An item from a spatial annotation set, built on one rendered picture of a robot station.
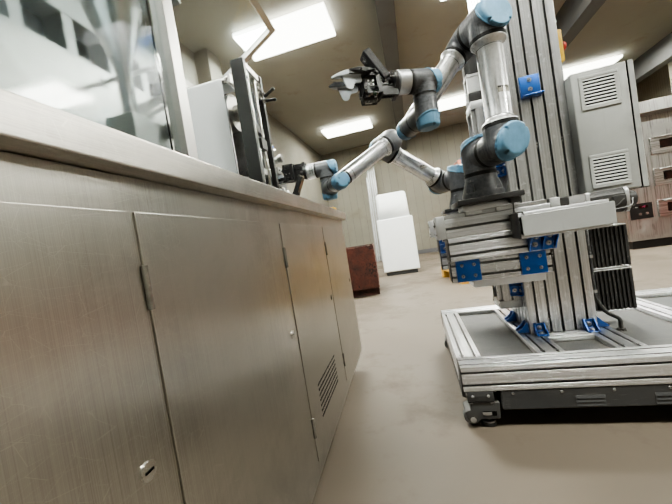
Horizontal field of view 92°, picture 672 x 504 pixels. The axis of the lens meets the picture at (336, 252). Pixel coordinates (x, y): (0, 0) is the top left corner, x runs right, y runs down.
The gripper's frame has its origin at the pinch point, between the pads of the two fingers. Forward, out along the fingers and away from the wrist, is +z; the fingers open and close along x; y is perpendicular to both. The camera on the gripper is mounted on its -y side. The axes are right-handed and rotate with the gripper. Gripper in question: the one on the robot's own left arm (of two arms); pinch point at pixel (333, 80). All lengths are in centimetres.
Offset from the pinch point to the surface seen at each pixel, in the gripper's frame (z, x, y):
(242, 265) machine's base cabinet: 34, -24, 55
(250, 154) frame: 28.7, 23.1, 10.8
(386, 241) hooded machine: -178, 445, 1
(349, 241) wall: -230, 897, -70
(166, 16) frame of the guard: 39, -34, 9
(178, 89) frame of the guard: 39, -32, 22
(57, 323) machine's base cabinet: 48, -56, 61
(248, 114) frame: 27.1, 20.5, -2.9
